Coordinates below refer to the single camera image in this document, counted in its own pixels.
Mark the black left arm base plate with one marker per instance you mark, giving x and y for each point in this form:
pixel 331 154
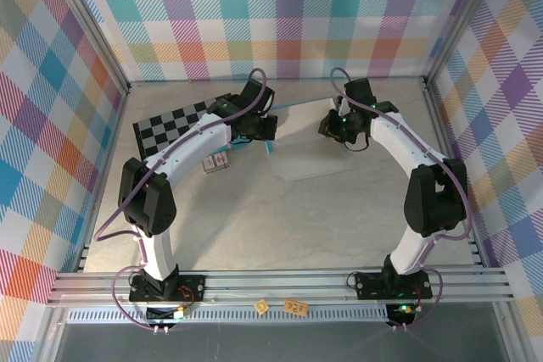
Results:
pixel 191 290

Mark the black controller board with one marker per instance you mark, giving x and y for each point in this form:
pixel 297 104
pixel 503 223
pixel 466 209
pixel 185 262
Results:
pixel 169 314
pixel 403 312

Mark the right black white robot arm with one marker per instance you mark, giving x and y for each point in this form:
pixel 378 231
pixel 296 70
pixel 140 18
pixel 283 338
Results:
pixel 424 175

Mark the orange printed tag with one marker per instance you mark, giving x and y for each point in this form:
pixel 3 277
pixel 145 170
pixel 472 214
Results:
pixel 295 307

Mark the playing card box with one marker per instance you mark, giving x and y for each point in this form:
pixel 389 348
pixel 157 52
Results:
pixel 216 163

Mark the black right controller board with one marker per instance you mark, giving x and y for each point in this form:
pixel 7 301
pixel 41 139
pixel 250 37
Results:
pixel 403 312

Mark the aluminium corner post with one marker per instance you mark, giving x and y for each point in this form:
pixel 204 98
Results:
pixel 85 23
pixel 462 23

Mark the small yellow tag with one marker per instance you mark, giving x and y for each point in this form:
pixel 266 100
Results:
pixel 261 307

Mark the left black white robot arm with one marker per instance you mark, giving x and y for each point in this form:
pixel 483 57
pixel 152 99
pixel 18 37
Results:
pixel 169 192

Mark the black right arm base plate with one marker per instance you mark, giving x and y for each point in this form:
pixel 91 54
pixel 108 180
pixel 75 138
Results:
pixel 369 285

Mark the aluminium frame rail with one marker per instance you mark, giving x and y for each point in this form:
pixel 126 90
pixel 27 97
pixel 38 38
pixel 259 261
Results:
pixel 275 287

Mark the teal paper box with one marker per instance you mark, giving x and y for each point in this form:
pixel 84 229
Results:
pixel 314 146

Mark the black grey checkerboard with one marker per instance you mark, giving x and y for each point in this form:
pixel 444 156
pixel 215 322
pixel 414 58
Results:
pixel 169 129

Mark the black left controller board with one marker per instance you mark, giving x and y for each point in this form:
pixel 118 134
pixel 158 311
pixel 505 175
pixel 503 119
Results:
pixel 169 314

